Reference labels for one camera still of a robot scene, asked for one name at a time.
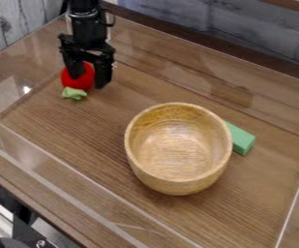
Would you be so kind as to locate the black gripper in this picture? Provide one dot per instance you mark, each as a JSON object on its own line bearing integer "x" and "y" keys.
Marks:
{"x": 88, "y": 25}

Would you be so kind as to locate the red plush strawberry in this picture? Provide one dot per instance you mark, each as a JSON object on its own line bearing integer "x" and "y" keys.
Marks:
{"x": 78, "y": 86}

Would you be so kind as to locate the wooden bowl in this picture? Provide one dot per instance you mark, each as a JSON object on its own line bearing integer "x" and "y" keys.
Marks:
{"x": 178, "y": 147}

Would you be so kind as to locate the green foam block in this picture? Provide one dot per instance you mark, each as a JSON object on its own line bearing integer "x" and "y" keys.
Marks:
{"x": 242, "y": 138}

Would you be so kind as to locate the black metal stand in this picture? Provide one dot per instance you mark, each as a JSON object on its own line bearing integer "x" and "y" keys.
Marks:
{"x": 18, "y": 234}

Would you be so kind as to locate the clear acrylic tray enclosure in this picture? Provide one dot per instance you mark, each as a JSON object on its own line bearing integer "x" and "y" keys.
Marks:
{"x": 64, "y": 148}

